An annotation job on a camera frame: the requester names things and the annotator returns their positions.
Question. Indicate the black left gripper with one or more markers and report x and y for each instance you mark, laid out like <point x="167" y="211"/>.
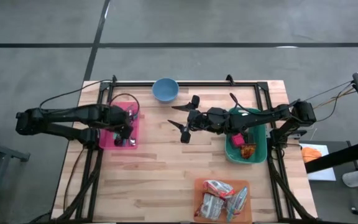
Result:
<point x="126" y="130"/>

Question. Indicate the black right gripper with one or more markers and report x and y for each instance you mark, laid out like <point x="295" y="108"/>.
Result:
<point x="190" y="124"/>

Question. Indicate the smoked paprika patterned tin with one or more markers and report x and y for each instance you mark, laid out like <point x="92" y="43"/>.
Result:
<point x="238" y="140"/>

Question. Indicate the metal spice tin beige label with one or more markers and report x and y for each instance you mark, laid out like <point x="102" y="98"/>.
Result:
<point x="248" y="151"/>

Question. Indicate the red yellow flavour packet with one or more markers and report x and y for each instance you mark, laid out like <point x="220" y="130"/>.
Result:
<point x="219" y="188"/>

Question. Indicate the brown food packet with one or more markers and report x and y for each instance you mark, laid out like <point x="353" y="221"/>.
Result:
<point x="210" y="207"/>

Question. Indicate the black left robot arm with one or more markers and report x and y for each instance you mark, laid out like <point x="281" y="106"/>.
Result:
<point x="67" y="113"/>

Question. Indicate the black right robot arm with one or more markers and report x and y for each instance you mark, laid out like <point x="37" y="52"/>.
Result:
<point x="259" y="118"/>

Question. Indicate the pink plastic bin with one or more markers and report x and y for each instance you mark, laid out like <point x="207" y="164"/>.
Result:
<point x="104" y="143"/>

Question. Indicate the grey-blue bowl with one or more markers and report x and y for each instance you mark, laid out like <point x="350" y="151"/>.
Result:
<point x="165" y="90"/>

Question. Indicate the black table clamp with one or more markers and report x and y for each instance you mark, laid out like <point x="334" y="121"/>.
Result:
<point x="114" y="78"/>
<point x="230" y="79"/>

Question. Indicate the orange plastic bin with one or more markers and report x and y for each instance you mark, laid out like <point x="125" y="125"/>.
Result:
<point x="197" y="183"/>

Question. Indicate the teal object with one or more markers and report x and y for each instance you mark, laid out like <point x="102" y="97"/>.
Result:
<point x="259" y="155"/>

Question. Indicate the orange cloth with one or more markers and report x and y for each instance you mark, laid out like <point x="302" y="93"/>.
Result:
<point x="311" y="154"/>

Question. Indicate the white paper sheet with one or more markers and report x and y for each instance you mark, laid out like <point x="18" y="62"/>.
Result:
<point x="322" y="174"/>

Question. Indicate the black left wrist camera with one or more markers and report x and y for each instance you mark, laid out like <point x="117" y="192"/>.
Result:
<point x="117" y="114"/>

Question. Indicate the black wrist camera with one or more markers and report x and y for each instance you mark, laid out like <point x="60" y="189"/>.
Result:
<point x="217" y="115"/>
<point x="117" y="114"/>

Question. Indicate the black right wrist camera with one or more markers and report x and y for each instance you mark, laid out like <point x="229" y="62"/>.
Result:
<point x="217" y="115"/>

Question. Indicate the black aluminium rig frame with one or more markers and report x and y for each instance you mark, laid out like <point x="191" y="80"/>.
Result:
<point x="197" y="84"/>

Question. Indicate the grey metal bracket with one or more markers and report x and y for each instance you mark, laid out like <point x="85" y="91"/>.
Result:
<point x="297" y="134"/>

